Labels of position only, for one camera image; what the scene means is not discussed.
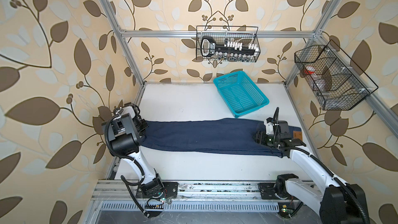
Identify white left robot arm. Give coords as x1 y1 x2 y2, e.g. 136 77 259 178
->
102 103 167 199

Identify black wire basket wall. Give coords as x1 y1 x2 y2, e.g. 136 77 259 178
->
196 25 261 63
294 40 379 111

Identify black handled tool in basket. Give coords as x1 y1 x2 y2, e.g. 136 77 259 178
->
201 36 216 57

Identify black wire basket back wall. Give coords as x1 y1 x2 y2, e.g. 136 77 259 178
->
196 25 261 63

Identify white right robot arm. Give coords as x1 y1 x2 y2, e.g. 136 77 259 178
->
254 108 370 224

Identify aluminium frame post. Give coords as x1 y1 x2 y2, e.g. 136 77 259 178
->
99 0 145 88

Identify aluminium frame back crossbar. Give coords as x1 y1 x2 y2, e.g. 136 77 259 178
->
120 30 316 39

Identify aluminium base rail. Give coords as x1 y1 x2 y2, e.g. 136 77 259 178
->
92 180 299 213

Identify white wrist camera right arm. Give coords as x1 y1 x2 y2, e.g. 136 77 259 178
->
264 118 274 135

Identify black wire basket right wall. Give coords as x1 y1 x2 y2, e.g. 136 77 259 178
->
294 40 379 111

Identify dark blue denim trousers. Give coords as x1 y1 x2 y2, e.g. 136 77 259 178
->
142 118 305 157

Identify teal plastic basket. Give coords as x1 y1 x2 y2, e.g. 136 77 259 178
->
214 71 269 118

